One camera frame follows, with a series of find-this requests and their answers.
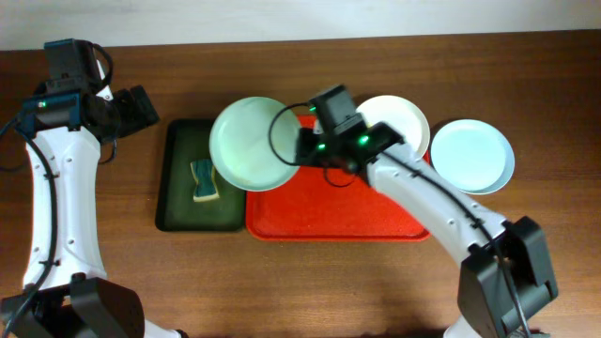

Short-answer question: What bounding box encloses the white plate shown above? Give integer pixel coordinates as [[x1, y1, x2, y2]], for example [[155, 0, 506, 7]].
[[357, 95, 430, 157]]

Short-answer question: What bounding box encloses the green and yellow sponge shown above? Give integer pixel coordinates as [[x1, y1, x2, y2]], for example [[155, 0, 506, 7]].
[[190, 159, 220, 203]]

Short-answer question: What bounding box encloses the pale green plate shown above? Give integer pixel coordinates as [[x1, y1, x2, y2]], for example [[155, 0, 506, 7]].
[[209, 97, 301, 192]]

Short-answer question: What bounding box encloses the light blue plate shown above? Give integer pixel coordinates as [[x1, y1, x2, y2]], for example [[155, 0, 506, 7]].
[[430, 119, 516, 195]]

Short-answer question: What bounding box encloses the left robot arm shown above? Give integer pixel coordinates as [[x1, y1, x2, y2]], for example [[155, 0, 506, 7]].
[[1, 86, 186, 337]]

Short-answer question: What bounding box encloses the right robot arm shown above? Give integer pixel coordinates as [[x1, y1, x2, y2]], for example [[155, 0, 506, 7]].
[[296, 123, 558, 337]]

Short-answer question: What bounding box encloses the red plastic tray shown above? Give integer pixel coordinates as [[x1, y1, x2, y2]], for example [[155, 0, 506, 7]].
[[244, 115, 432, 242]]

